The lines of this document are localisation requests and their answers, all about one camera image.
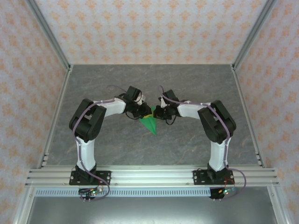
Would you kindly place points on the grey metal panel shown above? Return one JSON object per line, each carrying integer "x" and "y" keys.
{"x": 151, "y": 212}

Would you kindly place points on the aluminium corner post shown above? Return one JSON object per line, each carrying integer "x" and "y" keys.
{"x": 50, "y": 35}
{"x": 251, "y": 35}

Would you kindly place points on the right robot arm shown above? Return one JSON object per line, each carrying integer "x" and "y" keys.
{"x": 217, "y": 154}

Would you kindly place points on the green paper sheet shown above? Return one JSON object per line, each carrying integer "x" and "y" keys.
{"x": 149, "y": 123}

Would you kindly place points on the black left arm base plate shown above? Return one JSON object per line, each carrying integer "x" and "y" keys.
{"x": 105, "y": 177}

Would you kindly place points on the aluminium frame leg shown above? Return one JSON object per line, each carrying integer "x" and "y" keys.
{"x": 22, "y": 210}
{"x": 276, "y": 210}

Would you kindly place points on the aluminium side rail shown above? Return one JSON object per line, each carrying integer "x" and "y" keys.
{"x": 247, "y": 116}
{"x": 56, "y": 116}

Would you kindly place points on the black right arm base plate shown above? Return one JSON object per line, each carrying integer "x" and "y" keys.
{"x": 198, "y": 178}

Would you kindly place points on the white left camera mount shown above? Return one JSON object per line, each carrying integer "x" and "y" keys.
{"x": 140, "y": 99}

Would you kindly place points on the aluminium mounting rail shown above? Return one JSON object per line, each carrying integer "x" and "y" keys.
{"x": 151, "y": 176}

